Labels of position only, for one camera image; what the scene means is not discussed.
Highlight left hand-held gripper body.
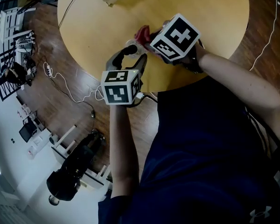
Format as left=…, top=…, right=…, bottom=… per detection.
left=100, top=65, right=145, bottom=107

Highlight black floor cable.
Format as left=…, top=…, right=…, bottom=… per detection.
left=51, top=77, right=96, bottom=119

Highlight person's right forearm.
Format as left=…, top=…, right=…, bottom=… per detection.
left=197, top=52, right=280, bottom=144

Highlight white shelf rack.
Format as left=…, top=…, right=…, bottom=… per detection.
left=0, top=7, right=37, bottom=43

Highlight thin white cable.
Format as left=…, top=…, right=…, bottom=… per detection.
left=249, top=0, right=280, bottom=71

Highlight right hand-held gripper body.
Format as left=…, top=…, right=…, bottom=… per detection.
left=150, top=13, right=205, bottom=74

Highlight white power strip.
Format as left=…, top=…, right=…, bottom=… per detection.
left=43, top=62, right=53, bottom=78

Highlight white floor cable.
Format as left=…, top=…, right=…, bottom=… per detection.
left=43, top=62, right=106, bottom=104

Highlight black bag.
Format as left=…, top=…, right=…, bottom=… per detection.
left=0, top=61, right=37, bottom=87

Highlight person's dark blue shirt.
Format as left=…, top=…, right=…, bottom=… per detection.
left=98, top=77, right=280, bottom=224

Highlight red cloth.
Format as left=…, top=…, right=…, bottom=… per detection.
left=133, top=25, right=155, bottom=45

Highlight black metal railing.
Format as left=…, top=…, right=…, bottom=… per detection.
left=0, top=0, right=63, bottom=102

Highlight white low table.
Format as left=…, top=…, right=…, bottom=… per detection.
left=50, top=124, right=113, bottom=191

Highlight person's left forearm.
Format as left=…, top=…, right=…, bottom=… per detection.
left=109, top=103, right=140, bottom=198

